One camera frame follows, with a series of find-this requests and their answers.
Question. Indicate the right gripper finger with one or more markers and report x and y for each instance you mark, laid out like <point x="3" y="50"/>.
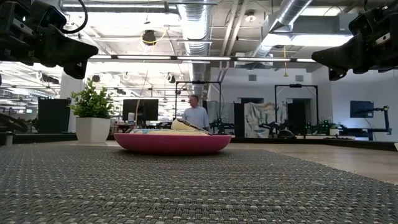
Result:
<point x="340" y="56"/>
<point x="337" y="75"/>

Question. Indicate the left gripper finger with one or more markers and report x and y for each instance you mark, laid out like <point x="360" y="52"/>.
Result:
<point x="74" y="70"/>
<point x="68" y="49"/>

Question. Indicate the blue icing donut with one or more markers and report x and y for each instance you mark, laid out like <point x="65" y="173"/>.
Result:
<point x="140" y="131"/>

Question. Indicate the chocolate icing donut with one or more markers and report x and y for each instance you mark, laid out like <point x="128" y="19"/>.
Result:
<point x="183" y="126"/>

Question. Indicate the black background robot arm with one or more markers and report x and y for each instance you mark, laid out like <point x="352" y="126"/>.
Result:
<point x="222" y="127"/>
<point x="270" y="126"/>
<point x="317" y="128"/>

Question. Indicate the black cabinet panel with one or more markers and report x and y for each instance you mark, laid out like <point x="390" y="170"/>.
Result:
<point x="54" y="113"/>

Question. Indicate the green plant in white pot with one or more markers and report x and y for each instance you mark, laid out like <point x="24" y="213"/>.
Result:
<point x="92" y="130"/>

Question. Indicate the black jointed stand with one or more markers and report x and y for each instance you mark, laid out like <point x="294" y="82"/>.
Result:
<point x="386" y="119"/>

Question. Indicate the black computer monitor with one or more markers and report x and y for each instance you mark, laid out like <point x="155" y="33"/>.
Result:
<point x="146" y="109"/>

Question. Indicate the black round ceiling device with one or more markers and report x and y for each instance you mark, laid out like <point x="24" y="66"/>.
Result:
<point x="149" y="37"/>

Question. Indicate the white crumpled cover sheet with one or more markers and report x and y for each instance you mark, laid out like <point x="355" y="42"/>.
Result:
<point x="261" y="118"/>

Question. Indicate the round white ceiling fixture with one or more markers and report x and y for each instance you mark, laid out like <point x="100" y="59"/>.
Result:
<point x="250" y="17"/>

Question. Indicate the pink round plate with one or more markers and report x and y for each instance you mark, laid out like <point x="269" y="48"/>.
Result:
<point x="171" y="144"/>

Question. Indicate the long linear ceiling light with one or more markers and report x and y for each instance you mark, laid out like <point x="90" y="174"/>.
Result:
<point x="202" y="58"/>

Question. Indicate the person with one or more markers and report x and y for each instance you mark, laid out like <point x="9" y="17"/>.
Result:
<point x="196" y="116"/>

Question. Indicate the grey woven placemat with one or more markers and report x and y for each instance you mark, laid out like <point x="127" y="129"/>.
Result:
<point x="199" y="193"/>

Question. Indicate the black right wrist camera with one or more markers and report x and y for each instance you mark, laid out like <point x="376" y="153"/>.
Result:
<point x="362" y="22"/>

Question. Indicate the dark wall screen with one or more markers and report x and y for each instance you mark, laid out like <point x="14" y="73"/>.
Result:
<point x="362" y="109"/>

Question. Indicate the black metal rig frame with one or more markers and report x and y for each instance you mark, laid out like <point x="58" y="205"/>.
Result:
<point x="199" y="82"/>
<point x="295" y="85"/>

